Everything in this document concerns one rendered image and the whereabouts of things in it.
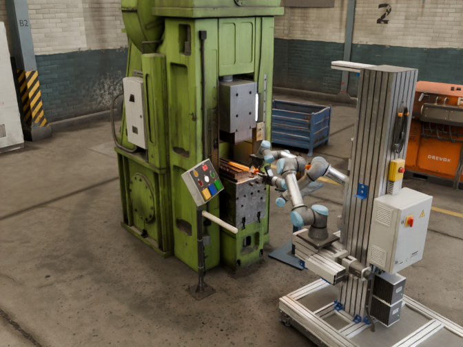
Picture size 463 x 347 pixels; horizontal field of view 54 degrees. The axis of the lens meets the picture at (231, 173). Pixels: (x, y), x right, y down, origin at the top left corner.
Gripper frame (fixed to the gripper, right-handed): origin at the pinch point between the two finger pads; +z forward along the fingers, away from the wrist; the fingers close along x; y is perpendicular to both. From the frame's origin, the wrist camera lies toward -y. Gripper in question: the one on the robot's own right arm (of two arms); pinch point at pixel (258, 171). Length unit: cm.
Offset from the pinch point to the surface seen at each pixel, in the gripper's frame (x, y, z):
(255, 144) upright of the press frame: 25.4, -13.3, 30.8
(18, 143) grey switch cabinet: -55, 81, 544
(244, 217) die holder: -6.1, 46.1, 11.9
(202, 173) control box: -58, -13, 3
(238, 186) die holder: -12.8, 13.2, 11.3
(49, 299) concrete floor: -167, 99, 86
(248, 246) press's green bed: 4, 83, 18
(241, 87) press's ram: -4, -73, 16
